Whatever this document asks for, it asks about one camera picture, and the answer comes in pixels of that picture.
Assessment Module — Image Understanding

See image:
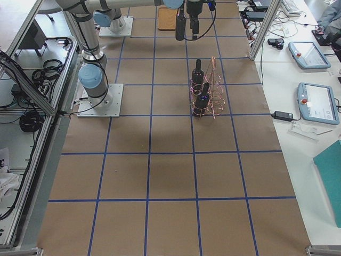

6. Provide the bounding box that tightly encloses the blue teach pendant far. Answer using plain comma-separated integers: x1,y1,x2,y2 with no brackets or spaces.
288,42,331,69

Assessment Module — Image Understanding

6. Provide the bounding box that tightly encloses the blue teach pendant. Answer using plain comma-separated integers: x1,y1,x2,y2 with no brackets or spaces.
297,82,340,125
288,42,331,69

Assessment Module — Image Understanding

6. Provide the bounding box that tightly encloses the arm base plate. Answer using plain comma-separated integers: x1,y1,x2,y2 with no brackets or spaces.
77,84,124,118
99,16,134,37

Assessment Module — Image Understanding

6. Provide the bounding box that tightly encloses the blue teach pendant near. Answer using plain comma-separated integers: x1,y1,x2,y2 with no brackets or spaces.
297,82,340,125

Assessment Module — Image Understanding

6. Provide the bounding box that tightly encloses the black power adapter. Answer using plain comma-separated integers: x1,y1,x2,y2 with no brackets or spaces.
271,111,294,122

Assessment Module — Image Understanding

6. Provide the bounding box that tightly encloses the aluminium frame post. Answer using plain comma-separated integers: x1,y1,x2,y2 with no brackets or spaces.
249,0,281,61

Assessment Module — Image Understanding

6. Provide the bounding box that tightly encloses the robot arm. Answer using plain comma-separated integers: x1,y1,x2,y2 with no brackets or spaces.
57,1,215,41
57,1,111,108

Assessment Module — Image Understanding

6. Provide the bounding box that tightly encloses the copper wire bottle basket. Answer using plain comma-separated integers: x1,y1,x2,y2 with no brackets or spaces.
190,56,226,118

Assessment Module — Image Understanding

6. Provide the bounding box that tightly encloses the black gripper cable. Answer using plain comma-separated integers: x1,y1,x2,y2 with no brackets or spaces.
183,0,217,41

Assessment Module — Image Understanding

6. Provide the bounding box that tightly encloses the wooden tray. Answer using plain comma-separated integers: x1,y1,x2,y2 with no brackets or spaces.
157,7,177,31

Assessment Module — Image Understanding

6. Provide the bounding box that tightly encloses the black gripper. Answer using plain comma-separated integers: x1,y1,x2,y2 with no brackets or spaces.
186,0,204,40

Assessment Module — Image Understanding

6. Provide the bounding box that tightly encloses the black wine bottle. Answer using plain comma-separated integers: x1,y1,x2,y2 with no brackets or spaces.
175,8,186,41
191,59,204,84
193,82,210,117

